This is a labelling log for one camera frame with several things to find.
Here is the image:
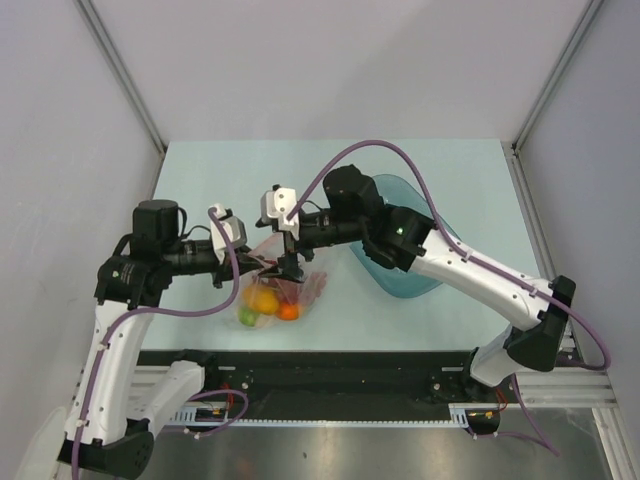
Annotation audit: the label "purple toy grapes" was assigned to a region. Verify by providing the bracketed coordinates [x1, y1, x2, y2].
[269, 272, 327, 307]

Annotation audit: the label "yellow toy lemon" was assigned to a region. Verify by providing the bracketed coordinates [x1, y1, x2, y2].
[242, 285, 280, 315]

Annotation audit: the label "clear pink zip top bag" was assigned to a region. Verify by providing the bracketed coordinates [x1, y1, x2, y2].
[223, 248, 336, 331]

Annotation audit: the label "green orange toy mango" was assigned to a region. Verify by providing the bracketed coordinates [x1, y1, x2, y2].
[236, 303, 301, 329]

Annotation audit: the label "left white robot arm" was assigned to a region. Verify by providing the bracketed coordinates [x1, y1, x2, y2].
[58, 200, 261, 479]

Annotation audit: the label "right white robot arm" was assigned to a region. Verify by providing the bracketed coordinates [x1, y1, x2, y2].
[261, 165, 576, 401]

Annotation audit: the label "teal plastic tray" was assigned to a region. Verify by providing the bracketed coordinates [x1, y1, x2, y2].
[351, 174, 441, 298]

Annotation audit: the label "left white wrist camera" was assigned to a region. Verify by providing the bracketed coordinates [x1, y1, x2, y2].
[208, 203, 247, 263]

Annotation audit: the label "left white cable duct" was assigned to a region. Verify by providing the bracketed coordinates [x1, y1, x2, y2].
[168, 406, 230, 426]

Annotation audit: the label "white cable duct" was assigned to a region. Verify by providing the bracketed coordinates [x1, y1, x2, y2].
[449, 403, 502, 427]
[168, 406, 230, 426]

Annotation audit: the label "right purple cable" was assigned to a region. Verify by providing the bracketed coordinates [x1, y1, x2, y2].
[284, 139, 614, 457]

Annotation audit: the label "right white cable duct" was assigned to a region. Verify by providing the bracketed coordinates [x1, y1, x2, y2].
[449, 403, 502, 427]

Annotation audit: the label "aluminium frame rail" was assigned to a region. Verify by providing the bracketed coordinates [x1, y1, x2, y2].
[502, 142, 639, 479]

